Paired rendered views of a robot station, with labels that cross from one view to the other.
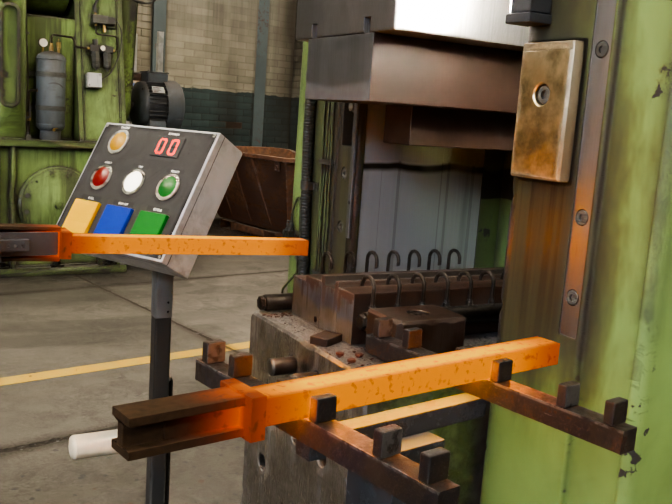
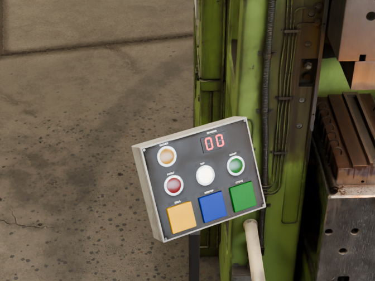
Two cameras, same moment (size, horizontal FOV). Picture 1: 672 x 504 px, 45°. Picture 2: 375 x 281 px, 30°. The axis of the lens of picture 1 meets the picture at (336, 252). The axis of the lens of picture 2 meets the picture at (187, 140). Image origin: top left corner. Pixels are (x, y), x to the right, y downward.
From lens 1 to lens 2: 232 cm
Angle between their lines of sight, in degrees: 62
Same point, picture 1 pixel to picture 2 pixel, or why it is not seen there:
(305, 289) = (351, 172)
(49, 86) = not seen: outside the picture
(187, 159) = (236, 143)
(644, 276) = not seen: outside the picture
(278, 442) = (363, 238)
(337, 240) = (296, 132)
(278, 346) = (363, 203)
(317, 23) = (366, 54)
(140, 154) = (195, 156)
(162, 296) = not seen: hidden behind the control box
